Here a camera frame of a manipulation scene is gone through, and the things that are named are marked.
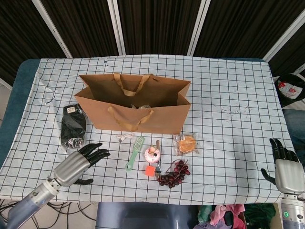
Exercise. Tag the brown paper bag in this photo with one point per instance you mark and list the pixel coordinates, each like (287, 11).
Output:
(143, 119)

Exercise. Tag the white checked tablecloth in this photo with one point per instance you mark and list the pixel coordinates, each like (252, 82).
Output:
(226, 143)

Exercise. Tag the orange cube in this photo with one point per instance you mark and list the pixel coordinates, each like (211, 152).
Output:
(150, 171)

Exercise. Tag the pink toy cupcake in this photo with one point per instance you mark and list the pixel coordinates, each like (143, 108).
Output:
(152, 155)

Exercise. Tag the packaged orange bun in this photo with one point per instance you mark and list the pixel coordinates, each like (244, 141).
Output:
(187, 145)

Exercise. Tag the green plastic brush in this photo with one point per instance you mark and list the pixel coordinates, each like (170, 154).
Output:
(137, 145)

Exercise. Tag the pink cloth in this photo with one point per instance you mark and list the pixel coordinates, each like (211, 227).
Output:
(226, 212)

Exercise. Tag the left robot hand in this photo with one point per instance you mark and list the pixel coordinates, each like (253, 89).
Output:
(69, 167)

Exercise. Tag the grey-blue robot torso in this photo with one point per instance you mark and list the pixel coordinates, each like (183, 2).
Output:
(143, 217)

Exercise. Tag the metal fork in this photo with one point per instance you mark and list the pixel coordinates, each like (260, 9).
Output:
(158, 170)

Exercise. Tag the white partition frame post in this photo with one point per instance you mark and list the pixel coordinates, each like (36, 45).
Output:
(55, 28)
(116, 27)
(199, 27)
(284, 38)

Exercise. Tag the bagged bread snack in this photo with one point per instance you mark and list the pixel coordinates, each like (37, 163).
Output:
(144, 107)

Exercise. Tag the dark red grape bunch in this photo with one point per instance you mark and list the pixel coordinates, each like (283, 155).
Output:
(171, 179)

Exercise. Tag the dark green cloth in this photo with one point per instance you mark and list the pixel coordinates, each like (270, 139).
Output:
(259, 213)

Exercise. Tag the black item in plastic wrap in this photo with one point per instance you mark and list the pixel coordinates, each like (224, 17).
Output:
(72, 126)

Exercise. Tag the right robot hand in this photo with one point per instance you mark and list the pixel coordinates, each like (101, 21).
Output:
(288, 174)

